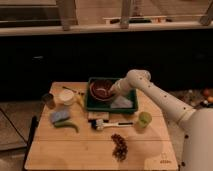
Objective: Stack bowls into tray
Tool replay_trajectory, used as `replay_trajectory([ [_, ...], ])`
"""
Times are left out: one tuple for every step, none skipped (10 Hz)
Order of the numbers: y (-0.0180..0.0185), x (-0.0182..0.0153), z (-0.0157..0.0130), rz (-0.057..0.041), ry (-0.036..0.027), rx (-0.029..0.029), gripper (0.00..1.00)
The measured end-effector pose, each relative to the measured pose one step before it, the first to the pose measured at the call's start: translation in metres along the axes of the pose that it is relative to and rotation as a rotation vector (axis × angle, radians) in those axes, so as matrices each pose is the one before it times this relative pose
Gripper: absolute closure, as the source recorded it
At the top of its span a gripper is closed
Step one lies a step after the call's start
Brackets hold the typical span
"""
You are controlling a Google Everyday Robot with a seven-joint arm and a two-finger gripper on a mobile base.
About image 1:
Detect white handled brush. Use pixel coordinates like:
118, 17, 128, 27
91, 119, 133, 131

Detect green plastic tray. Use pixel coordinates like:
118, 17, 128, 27
84, 77, 138, 114

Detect dark metal cup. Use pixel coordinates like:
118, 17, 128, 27
42, 93, 56, 109

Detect white folded cloth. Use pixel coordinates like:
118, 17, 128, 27
110, 96, 133, 108

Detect dark red bowl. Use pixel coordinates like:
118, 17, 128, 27
89, 80, 113, 102

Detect dark thin utensil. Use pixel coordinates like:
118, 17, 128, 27
62, 86, 85, 95

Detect dark grape bunch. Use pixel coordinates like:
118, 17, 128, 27
111, 134, 128, 162

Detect green plastic cup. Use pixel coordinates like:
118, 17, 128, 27
136, 112, 152, 128

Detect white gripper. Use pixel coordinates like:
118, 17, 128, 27
110, 80, 126, 96

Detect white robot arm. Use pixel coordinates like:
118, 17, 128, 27
110, 69, 213, 171

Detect green chili pepper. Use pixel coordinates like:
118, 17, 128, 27
54, 121, 79, 133

